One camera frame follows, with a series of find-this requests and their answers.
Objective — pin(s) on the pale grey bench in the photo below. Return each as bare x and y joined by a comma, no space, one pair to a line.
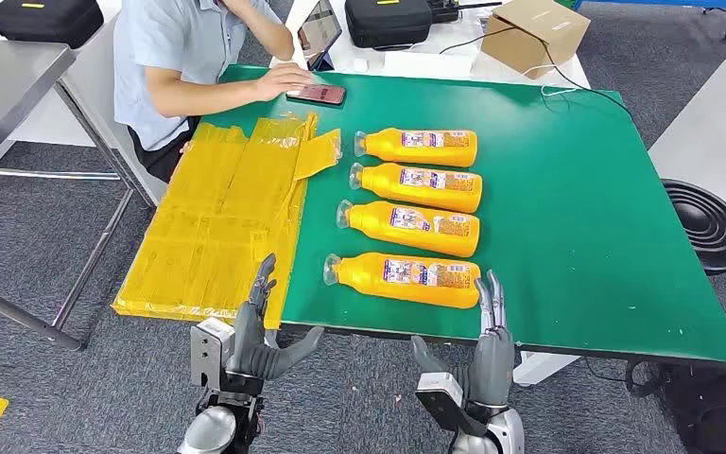
90,88

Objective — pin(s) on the black carrying case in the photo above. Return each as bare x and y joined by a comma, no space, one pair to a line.
43,22
388,22

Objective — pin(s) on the grey metal table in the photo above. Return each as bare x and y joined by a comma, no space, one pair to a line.
0,94

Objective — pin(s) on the brown cardboard box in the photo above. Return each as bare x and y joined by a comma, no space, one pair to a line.
526,37

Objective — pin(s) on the person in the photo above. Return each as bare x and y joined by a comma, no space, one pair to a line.
162,50

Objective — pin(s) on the pale grey table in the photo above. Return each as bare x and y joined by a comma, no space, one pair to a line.
713,125

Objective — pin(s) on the smartphone with red screen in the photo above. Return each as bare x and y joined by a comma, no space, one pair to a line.
322,94

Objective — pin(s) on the person's right hand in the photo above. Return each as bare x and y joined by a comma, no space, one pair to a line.
281,81

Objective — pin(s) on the yellow taped cardboard sheet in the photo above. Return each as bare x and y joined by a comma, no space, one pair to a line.
212,207

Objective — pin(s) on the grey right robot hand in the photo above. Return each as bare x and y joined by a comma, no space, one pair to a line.
494,366

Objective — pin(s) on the small white charger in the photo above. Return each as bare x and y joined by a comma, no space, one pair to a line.
360,64

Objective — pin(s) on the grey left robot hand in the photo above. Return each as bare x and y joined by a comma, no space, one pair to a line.
250,341

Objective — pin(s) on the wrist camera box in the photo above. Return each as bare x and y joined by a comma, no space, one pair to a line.
206,351
444,401

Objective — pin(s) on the black round stool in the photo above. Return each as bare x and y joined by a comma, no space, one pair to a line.
707,225

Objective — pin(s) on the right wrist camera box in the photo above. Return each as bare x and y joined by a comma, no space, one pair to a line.
444,401

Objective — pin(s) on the white table leg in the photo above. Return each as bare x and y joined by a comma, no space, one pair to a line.
538,370

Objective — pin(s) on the orange detergent bottle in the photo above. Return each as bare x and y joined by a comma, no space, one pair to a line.
382,147
382,185
363,275
375,225

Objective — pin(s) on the tablet on stand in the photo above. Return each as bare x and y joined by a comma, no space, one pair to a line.
319,31

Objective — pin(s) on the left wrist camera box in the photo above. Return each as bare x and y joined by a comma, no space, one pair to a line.
206,351

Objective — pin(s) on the white table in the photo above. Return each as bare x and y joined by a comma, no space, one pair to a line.
344,62

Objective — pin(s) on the person's left forearm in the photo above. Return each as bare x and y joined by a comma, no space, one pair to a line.
269,34

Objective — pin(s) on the green table mat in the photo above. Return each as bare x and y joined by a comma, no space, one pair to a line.
557,219

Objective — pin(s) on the person's right forearm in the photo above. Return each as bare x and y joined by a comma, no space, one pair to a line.
212,97

